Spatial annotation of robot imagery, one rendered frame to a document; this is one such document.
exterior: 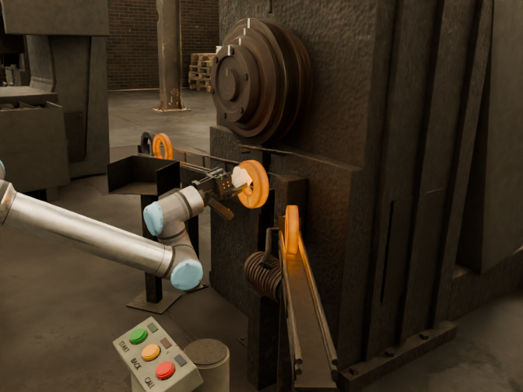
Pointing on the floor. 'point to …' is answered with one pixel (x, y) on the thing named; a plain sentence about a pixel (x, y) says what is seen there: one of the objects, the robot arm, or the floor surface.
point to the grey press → (64, 70)
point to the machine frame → (370, 169)
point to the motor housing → (263, 320)
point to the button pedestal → (138, 372)
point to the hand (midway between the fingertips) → (251, 178)
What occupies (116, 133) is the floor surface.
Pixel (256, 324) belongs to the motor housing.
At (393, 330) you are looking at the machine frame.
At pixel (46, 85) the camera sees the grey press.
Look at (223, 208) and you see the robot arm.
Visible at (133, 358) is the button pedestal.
